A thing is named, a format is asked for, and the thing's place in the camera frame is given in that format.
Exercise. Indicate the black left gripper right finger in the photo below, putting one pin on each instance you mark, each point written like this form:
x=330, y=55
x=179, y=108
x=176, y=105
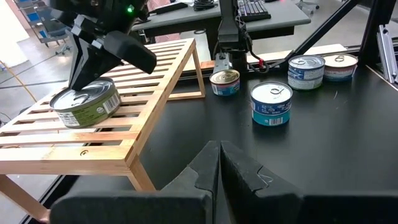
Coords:
x=295, y=208

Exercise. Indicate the green label can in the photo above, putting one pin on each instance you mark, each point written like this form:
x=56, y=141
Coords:
x=87, y=112

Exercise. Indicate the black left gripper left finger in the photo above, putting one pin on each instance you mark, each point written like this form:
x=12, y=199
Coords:
x=140, y=205

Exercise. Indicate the silver aluminium extrusion bar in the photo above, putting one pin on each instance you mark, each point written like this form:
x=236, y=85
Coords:
x=387, y=53

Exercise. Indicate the wooden slatted shelf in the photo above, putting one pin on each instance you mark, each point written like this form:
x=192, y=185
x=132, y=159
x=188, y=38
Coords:
x=62, y=161

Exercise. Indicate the blue office chair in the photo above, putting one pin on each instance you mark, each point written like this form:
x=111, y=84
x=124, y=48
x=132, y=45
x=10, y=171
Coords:
x=49, y=25

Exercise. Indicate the pink blue label can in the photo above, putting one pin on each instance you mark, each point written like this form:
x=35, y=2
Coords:
x=224, y=84
x=339, y=68

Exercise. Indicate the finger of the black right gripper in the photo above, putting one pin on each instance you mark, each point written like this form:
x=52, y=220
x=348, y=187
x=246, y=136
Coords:
x=130, y=51
x=76, y=62

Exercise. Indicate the blue white label can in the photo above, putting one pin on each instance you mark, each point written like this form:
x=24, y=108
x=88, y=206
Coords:
x=306, y=73

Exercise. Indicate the blue teal tuna can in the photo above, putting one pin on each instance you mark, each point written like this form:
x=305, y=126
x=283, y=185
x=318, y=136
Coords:
x=271, y=105

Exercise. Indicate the black keyboard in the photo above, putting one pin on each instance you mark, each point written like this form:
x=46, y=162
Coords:
x=253, y=9

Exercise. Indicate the black aluminium table frame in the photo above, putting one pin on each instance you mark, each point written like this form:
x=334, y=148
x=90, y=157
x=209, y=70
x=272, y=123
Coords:
x=371, y=31

